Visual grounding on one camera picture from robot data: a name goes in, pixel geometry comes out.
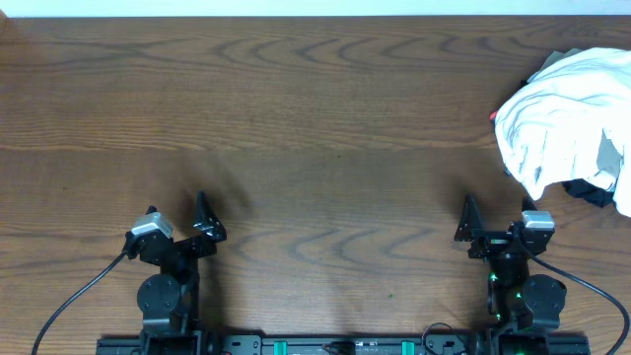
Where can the grey garment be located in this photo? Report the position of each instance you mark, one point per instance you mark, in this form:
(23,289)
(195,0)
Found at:
(554,57)

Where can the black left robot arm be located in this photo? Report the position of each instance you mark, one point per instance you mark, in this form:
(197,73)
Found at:
(169,300)

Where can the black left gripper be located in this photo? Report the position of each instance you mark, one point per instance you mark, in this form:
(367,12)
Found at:
(182,248)

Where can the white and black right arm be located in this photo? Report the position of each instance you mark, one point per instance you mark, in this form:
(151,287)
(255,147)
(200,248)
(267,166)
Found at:
(526,306)

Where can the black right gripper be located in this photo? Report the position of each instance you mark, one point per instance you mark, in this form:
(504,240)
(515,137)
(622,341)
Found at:
(470,229)

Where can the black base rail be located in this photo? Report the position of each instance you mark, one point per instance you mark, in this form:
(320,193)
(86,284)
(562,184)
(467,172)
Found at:
(433,343)

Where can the dark navy garment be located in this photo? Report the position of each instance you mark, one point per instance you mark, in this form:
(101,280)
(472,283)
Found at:
(580,188)

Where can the white t-shirt with black print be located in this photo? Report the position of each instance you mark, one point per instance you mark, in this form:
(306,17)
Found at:
(572,121)

